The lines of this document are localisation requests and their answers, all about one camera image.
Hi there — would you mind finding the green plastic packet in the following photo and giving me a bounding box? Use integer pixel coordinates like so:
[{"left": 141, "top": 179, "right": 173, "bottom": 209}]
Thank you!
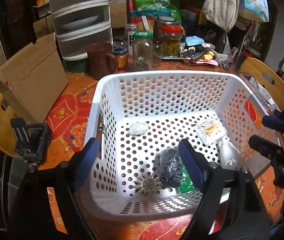
[{"left": 178, "top": 165, "right": 198, "bottom": 194}]

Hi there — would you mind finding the yellow printed snack packet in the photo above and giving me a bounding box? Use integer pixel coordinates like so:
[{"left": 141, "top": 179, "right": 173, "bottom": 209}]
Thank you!
[{"left": 195, "top": 119, "right": 226, "bottom": 145}]

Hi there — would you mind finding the black packaged soft item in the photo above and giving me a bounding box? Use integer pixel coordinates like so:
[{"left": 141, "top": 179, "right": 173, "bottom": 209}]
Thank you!
[{"left": 160, "top": 147, "right": 183, "bottom": 188}]

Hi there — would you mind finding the white ridged round object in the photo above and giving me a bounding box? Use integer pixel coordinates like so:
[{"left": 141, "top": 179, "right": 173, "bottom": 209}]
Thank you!
[{"left": 133, "top": 176, "right": 162, "bottom": 196}]

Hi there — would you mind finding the small white packet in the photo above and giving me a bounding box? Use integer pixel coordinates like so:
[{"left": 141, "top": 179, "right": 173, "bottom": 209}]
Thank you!
[{"left": 128, "top": 122, "right": 150, "bottom": 136}]

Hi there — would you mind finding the white cloth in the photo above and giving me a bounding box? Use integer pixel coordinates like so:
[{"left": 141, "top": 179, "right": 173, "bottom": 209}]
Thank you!
[{"left": 216, "top": 138, "right": 271, "bottom": 179}]

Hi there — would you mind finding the right wooden chair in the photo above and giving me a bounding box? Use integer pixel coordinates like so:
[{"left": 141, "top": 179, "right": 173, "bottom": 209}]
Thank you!
[{"left": 240, "top": 57, "right": 284, "bottom": 111}]

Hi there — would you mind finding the wooden chair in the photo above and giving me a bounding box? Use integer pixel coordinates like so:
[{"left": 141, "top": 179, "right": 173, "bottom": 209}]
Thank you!
[
  {"left": 0, "top": 93, "right": 18, "bottom": 158},
  {"left": 240, "top": 57, "right": 284, "bottom": 111}
]

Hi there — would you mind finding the black phone stand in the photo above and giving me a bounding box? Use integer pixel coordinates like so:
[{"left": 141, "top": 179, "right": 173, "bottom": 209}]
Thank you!
[{"left": 11, "top": 118, "right": 52, "bottom": 166}]

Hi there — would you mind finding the red floral tablecloth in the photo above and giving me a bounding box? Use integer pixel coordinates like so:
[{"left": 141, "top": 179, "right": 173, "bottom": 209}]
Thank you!
[{"left": 40, "top": 62, "right": 284, "bottom": 239}]

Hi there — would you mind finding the left wooden chair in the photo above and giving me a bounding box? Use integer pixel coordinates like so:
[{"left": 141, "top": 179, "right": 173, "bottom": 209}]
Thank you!
[{"left": 0, "top": 93, "right": 18, "bottom": 158}]

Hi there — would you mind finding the white perforated plastic basket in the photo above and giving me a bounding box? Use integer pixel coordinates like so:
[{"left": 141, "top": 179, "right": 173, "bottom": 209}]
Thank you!
[{"left": 81, "top": 70, "right": 284, "bottom": 221}]

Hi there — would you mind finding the brown cardboard box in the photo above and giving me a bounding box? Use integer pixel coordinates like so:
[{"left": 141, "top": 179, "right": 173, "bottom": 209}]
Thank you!
[{"left": 0, "top": 33, "right": 68, "bottom": 122}]

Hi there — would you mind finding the beige canvas tote bag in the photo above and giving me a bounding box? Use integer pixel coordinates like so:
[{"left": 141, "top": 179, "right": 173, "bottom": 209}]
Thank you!
[{"left": 202, "top": 0, "right": 240, "bottom": 33}]

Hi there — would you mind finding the red lid pickle jar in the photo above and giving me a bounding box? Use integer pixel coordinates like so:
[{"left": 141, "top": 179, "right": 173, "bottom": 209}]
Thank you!
[{"left": 161, "top": 25, "right": 182, "bottom": 57}]

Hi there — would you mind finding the brown ceramic mug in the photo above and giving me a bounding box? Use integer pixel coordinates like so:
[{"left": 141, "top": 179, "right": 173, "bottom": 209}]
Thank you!
[{"left": 85, "top": 42, "right": 118, "bottom": 80}]

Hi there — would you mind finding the green lid glass jar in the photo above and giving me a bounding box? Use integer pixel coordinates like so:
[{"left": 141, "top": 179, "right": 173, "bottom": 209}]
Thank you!
[{"left": 133, "top": 31, "right": 153, "bottom": 71}]

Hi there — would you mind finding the green shopping bag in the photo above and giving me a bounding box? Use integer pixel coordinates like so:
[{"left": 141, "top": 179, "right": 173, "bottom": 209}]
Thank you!
[{"left": 131, "top": 0, "right": 182, "bottom": 26}]

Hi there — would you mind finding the grey stacked drawer unit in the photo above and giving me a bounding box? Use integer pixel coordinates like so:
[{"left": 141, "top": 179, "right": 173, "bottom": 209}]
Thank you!
[{"left": 49, "top": 0, "right": 113, "bottom": 61}]

